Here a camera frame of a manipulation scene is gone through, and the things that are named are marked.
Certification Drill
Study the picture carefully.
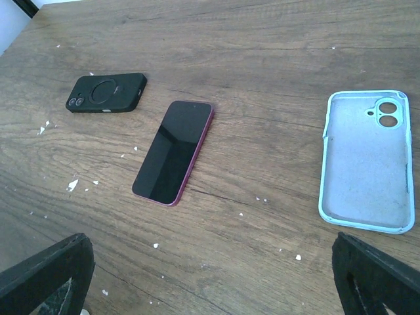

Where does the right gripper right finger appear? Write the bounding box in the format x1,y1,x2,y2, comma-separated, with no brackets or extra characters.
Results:
332,232,419,314

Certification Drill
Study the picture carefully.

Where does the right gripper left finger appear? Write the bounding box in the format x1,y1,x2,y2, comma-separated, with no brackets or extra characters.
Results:
1,233,95,314

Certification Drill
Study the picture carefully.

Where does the light blue phone case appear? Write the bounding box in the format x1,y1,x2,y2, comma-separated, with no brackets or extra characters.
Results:
318,90,415,234

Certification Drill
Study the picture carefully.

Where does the magenta phone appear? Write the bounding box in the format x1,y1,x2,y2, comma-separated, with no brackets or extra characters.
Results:
132,100,214,206

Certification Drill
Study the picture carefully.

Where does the black phone case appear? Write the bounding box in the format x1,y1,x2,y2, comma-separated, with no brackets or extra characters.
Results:
66,73,147,113

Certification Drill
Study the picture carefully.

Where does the left black frame post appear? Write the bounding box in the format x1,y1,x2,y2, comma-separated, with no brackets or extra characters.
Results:
14,0,39,18

